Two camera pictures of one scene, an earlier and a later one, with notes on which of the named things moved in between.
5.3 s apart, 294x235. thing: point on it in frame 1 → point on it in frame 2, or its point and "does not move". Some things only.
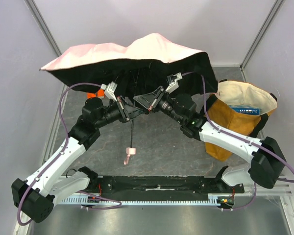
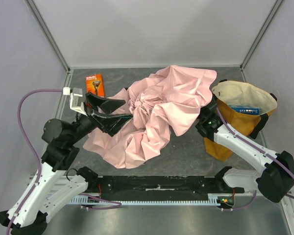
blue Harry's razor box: (245, 109) does not move
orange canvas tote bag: (238, 107) does not move
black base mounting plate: (190, 186) does not move
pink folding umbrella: (154, 61) → (167, 102)
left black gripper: (123, 109) → (91, 114)
